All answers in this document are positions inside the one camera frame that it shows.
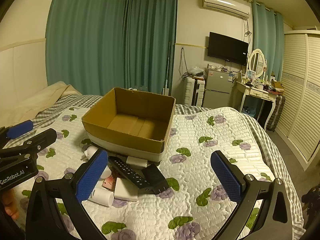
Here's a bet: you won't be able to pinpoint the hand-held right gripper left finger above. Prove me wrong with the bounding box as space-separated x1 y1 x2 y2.
26 148 109 240

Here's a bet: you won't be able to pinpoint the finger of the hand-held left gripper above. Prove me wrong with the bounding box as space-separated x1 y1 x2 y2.
0 128 57 159
0 120 34 148

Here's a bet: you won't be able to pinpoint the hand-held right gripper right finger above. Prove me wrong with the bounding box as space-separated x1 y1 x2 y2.
210 150 293 240

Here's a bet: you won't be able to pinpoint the person's left hand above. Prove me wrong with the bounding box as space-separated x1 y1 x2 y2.
0 189 21 221

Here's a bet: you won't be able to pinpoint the pink card packet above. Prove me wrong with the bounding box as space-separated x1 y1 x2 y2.
102 176 118 191

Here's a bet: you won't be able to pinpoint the white tube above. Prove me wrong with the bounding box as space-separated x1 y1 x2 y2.
87 188 114 207

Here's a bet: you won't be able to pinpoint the small white bottle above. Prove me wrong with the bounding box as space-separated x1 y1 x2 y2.
83 146 100 161

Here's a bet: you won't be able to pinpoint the white floral quilt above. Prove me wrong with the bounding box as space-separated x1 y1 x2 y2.
0 106 306 240

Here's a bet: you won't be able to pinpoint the cream blanket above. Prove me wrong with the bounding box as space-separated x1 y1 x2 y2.
0 81 83 128

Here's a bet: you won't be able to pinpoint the black remote control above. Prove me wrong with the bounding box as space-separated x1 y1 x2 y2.
109 156 150 188

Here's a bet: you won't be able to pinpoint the flat white box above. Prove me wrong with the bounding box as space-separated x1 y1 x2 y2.
114 177 139 202

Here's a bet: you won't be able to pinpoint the white paper roll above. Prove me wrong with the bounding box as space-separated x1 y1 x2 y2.
126 156 148 169

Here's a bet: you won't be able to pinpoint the brown cardboard box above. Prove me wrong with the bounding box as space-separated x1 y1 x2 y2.
81 87 176 163

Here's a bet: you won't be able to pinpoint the black power adapter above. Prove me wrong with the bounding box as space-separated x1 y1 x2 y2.
137 164 169 195

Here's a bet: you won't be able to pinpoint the white padded headboard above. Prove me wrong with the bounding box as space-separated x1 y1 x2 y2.
0 38 48 98

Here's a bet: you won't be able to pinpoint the blue basket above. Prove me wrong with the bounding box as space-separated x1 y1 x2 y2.
241 104 257 117

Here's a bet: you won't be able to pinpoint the dark suitcase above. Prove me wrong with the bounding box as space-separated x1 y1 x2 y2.
266 94 286 132

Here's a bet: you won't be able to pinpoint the silver refrigerator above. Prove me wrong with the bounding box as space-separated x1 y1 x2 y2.
202 68 234 109

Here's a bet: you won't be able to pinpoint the white dressing table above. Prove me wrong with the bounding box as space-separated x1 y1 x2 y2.
234 79 279 131

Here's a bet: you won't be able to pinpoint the dark object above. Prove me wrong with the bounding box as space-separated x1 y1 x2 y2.
301 179 320 230

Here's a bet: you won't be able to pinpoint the white slatted wardrobe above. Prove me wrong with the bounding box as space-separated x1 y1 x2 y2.
273 26 320 172

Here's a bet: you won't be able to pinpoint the oval white mirror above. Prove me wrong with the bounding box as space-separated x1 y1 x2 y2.
247 49 267 79

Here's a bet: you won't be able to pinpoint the light green window curtain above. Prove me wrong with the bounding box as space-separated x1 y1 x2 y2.
251 0 285 81

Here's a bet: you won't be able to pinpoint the white air conditioner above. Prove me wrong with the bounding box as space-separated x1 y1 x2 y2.
202 0 251 19

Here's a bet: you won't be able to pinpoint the hanging wall cables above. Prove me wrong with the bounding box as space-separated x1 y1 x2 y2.
178 47 190 77

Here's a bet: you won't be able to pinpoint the black wall television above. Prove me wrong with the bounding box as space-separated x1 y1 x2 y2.
207 32 249 66

